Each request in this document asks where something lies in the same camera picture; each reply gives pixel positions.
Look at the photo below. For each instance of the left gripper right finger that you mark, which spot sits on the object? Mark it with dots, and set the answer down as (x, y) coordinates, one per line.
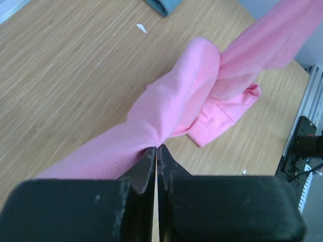
(224, 208)

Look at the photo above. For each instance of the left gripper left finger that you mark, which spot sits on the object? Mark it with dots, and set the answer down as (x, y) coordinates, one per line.
(83, 209)

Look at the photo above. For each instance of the pink t shirt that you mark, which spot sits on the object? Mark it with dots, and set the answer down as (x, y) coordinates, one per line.
(203, 95)

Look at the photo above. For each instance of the folded grey-blue t shirt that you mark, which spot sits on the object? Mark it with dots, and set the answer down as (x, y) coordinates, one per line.
(164, 7)

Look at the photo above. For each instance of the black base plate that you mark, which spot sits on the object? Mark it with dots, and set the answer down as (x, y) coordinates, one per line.
(304, 146)

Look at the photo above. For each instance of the white slotted cable duct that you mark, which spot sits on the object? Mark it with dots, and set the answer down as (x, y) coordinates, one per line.
(304, 192)

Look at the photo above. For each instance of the aluminium frame rail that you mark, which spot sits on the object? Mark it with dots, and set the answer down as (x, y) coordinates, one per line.
(310, 105)

